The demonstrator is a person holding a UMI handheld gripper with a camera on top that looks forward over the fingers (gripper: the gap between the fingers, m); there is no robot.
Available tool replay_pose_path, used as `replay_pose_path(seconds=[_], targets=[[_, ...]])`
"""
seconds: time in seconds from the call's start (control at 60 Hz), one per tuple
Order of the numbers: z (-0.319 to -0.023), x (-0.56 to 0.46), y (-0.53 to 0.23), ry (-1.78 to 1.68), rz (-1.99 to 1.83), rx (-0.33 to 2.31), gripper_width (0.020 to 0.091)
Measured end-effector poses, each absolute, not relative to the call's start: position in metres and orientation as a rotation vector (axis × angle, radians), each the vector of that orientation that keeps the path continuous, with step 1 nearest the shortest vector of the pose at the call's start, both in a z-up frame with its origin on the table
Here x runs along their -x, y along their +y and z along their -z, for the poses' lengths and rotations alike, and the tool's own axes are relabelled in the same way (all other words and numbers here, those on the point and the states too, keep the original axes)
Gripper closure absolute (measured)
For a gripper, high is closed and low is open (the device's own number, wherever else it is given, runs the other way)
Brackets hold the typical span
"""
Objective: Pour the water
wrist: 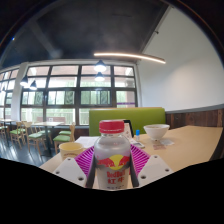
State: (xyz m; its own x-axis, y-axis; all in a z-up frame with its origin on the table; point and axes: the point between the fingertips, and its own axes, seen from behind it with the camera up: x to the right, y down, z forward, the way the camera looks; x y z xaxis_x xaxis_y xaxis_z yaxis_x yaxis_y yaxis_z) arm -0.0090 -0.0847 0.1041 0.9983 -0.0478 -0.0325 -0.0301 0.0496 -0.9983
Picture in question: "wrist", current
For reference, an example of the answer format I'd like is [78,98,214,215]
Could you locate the white ceramic bowl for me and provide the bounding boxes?
[143,123,171,141]

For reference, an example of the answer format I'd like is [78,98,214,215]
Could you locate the green upholstered bench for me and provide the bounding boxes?
[88,106,167,137]

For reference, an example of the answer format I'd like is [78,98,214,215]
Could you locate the white paper sheet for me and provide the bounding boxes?
[74,135,101,149]

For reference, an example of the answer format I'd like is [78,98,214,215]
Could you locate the wooden dining table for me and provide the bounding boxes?
[0,118,18,141]
[31,121,66,158]

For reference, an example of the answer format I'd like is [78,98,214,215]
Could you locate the cream mug with yellow handle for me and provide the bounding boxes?
[58,141,86,162]

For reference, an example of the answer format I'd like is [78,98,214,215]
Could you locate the small white card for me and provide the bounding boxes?
[159,138,175,147]

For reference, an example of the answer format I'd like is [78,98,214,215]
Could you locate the black-framed table sign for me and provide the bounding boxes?
[122,119,135,139]

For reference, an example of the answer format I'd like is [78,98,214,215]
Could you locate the black pendant lamps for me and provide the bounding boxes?
[19,59,108,92]

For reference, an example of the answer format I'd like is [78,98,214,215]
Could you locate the small pink packet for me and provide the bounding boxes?
[152,143,167,151]

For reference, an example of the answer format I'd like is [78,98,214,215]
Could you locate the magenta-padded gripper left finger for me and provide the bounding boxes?
[52,145,98,190]

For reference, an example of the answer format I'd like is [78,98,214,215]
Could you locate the red-capped white drink bottle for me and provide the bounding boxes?
[93,119,132,191]

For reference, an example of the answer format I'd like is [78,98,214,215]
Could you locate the curved linear ceiling light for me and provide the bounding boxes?
[93,50,167,65]

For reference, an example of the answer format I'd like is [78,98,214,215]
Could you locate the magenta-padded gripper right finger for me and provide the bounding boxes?
[129,143,174,188]

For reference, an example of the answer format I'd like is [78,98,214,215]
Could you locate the wooden chairs with green seats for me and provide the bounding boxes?
[0,120,77,156]

